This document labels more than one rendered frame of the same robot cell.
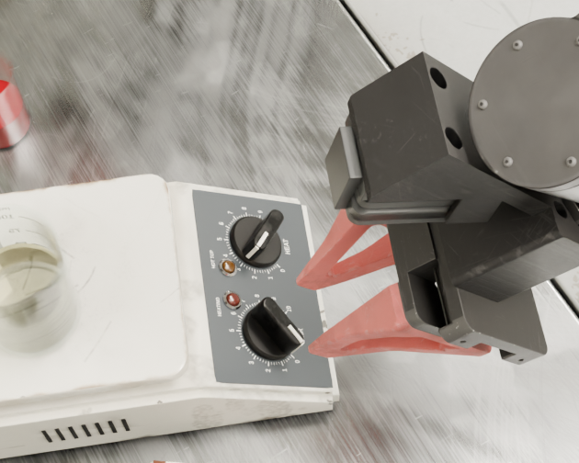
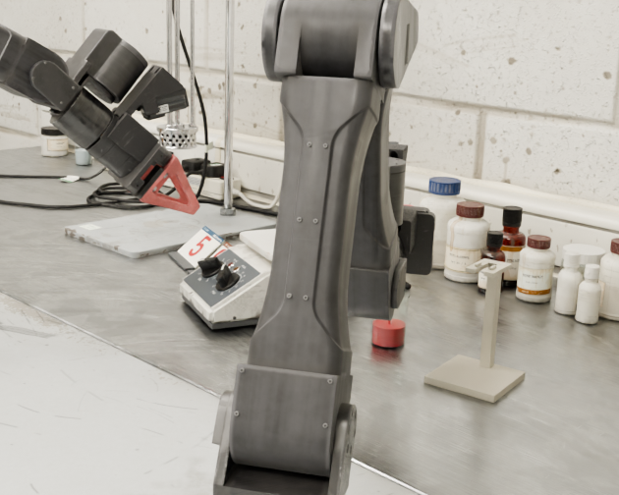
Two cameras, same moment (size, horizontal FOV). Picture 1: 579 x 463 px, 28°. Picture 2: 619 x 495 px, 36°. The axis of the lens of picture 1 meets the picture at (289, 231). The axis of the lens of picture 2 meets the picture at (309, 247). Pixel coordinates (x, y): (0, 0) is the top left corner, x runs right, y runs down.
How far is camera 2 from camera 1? 141 cm
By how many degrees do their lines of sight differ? 101
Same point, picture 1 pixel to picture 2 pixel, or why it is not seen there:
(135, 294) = (266, 239)
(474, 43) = (121, 384)
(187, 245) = (255, 263)
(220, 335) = (232, 256)
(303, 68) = (228, 369)
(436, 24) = (146, 389)
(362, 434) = (168, 298)
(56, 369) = not seen: hidden behind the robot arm
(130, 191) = not seen: hidden behind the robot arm
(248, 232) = (231, 278)
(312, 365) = (193, 277)
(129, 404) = not seen: hidden behind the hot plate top
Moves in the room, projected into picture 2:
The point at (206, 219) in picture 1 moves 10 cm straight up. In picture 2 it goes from (251, 272) to (252, 192)
